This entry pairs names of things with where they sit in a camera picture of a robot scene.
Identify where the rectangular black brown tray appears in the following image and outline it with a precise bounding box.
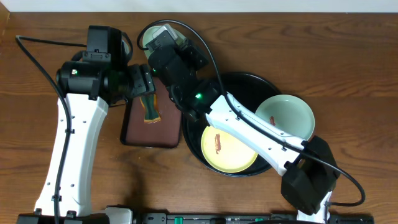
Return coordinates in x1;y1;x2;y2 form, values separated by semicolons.
121;78;182;148

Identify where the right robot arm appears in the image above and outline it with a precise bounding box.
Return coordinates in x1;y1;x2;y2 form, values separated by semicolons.
141;24;340;223

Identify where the light green plate top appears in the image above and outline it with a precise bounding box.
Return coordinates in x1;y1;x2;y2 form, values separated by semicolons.
142;26;186;59

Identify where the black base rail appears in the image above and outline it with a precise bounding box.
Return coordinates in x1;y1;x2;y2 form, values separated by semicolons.
132;213;375;224

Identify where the green orange sponge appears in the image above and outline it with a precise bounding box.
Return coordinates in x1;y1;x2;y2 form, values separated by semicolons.
140;94;161;123

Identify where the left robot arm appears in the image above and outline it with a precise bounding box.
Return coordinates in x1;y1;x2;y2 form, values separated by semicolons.
17;26;155;224

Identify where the light green plate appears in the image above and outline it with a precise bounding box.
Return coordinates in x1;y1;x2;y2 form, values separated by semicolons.
142;26;186;59
255;95;315;140

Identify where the yellow plate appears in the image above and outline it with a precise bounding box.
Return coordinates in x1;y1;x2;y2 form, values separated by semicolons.
201;126;258;173

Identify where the round black tray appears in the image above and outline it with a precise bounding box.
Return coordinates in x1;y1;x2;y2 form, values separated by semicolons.
182;72;281;177

